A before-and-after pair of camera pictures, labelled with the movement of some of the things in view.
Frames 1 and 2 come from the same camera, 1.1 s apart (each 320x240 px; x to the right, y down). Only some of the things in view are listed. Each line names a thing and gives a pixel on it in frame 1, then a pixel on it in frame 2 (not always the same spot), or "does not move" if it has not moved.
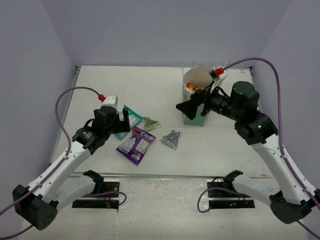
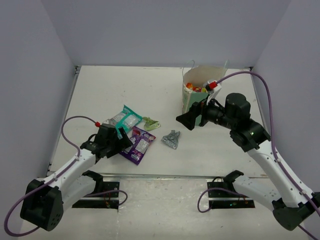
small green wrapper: x=150 y=124 does not move
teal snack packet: x=134 y=119 does not move
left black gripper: x=116 y=124 -> x=113 y=141
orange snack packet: x=189 y=85 does not move
